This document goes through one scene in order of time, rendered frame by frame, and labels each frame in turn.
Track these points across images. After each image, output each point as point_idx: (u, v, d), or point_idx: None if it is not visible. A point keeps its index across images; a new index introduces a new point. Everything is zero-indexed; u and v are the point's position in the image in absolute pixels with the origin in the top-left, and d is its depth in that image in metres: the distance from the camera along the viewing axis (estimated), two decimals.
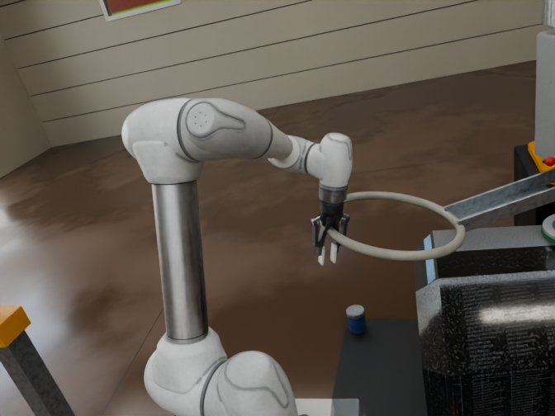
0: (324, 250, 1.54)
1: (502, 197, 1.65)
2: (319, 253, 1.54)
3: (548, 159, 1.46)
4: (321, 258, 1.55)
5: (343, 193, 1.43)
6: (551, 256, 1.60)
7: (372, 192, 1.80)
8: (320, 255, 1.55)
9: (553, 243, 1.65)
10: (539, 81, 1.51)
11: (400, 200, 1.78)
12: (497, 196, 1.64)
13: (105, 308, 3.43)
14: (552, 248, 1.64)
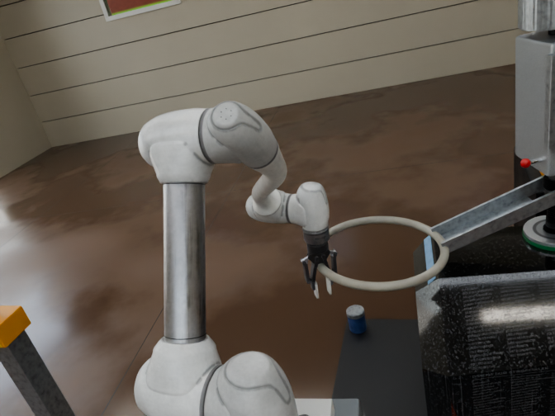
0: (316, 285, 1.67)
1: (486, 213, 1.71)
2: (312, 288, 1.68)
3: (523, 161, 1.49)
4: (315, 292, 1.69)
5: (324, 235, 1.56)
6: (551, 256, 1.60)
7: (364, 218, 1.90)
8: (315, 290, 1.69)
9: None
10: (518, 83, 1.54)
11: (391, 223, 1.88)
12: (481, 211, 1.71)
13: (105, 308, 3.43)
14: None
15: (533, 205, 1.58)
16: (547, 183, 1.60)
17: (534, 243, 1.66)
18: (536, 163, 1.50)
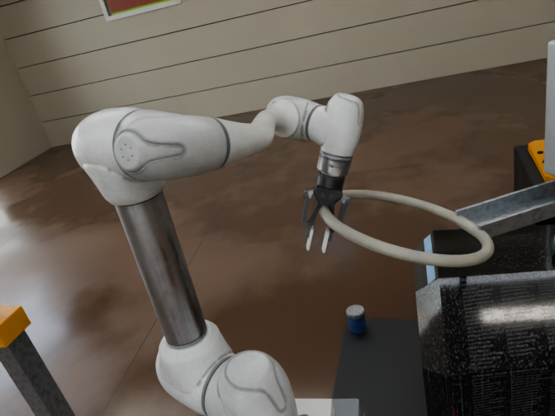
0: (311, 232, 1.31)
1: (515, 204, 1.46)
2: (305, 235, 1.33)
3: None
4: (308, 242, 1.33)
5: (341, 165, 1.22)
6: (551, 256, 1.60)
7: (369, 191, 1.52)
8: (308, 238, 1.33)
9: None
10: (552, 93, 1.38)
11: (400, 202, 1.52)
12: (511, 201, 1.46)
13: (105, 308, 3.43)
14: (552, 248, 1.64)
15: None
16: None
17: None
18: None
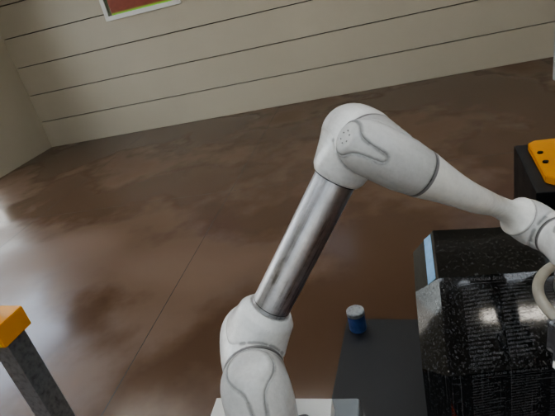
0: None
1: None
2: None
3: None
4: None
5: None
6: None
7: (550, 265, 1.39)
8: None
9: None
10: None
11: None
12: None
13: (105, 308, 3.43)
14: None
15: None
16: None
17: None
18: None
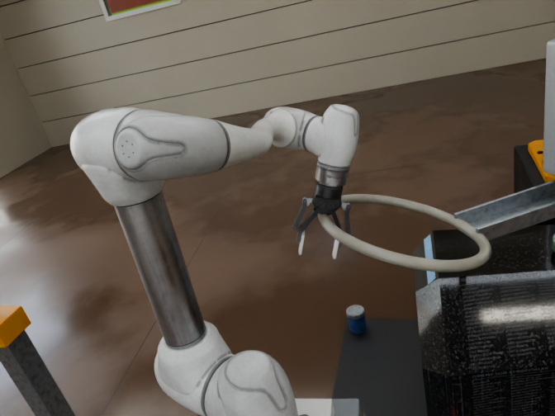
0: (303, 236, 1.33)
1: (514, 206, 1.48)
2: (297, 239, 1.34)
3: None
4: (300, 246, 1.34)
5: (339, 175, 1.23)
6: (551, 256, 1.60)
7: (368, 195, 1.53)
8: (299, 242, 1.34)
9: None
10: (550, 92, 1.39)
11: (399, 205, 1.54)
12: (509, 203, 1.47)
13: (105, 308, 3.43)
14: (552, 248, 1.64)
15: None
16: None
17: None
18: None
